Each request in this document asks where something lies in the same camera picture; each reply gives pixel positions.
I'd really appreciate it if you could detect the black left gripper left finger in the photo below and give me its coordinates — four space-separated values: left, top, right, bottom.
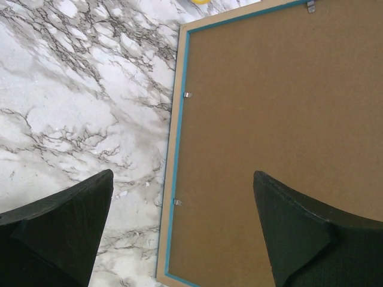
1 169 114 286

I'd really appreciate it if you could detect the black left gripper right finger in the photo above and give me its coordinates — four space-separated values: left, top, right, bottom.
253 171 382 286

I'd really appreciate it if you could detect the blue picture frame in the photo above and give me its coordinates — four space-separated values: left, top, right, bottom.
155 0 383 287

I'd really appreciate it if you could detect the metal frame clip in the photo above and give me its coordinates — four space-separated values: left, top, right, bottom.
183 91 193 98
173 199 183 206
306 0 315 14

